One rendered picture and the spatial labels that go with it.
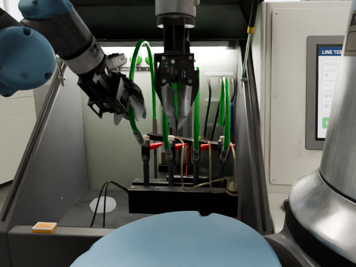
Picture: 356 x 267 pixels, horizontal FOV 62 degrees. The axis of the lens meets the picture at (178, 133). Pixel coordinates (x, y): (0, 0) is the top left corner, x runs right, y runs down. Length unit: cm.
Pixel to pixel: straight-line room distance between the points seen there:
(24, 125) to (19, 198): 304
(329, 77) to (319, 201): 85
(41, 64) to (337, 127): 33
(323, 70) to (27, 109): 343
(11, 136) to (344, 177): 377
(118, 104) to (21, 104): 328
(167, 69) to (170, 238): 41
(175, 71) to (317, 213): 42
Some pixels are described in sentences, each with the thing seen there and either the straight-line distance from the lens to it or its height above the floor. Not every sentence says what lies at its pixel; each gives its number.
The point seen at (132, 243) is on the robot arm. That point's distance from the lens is 18.
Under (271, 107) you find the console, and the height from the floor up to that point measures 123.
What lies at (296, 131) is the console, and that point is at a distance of 97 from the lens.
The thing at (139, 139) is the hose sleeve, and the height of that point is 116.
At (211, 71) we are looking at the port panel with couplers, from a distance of 118.
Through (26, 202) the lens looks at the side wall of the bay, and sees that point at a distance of 96.
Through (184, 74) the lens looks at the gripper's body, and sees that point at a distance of 54.
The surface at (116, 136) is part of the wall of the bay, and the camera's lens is 126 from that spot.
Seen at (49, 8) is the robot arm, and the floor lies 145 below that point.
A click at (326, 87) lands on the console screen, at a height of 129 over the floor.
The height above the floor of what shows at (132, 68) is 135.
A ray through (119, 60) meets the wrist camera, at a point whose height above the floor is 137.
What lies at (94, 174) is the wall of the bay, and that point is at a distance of 134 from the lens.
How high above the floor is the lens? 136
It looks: 13 degrees down
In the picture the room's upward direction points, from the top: straight up
